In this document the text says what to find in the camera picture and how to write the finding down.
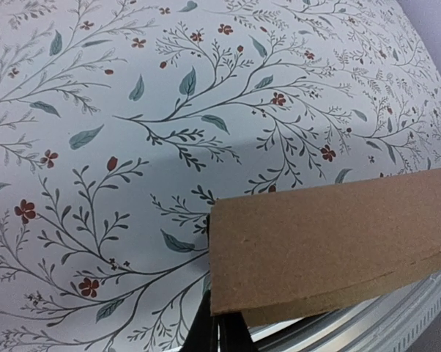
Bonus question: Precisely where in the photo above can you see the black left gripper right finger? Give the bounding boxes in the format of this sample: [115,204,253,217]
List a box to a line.
[220,313,253,352]

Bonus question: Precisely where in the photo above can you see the brown cardboard box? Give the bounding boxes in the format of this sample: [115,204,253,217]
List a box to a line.
[209,169,441,326]

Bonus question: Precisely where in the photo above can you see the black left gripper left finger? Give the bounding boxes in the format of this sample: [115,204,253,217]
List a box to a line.
[182,291,218,352]

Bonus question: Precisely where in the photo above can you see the aluminium front rail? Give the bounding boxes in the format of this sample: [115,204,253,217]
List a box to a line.
[251,271,441,351]

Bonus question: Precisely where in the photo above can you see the floral patterned table mat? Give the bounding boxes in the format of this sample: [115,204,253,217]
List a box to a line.
[0,1,441,351]

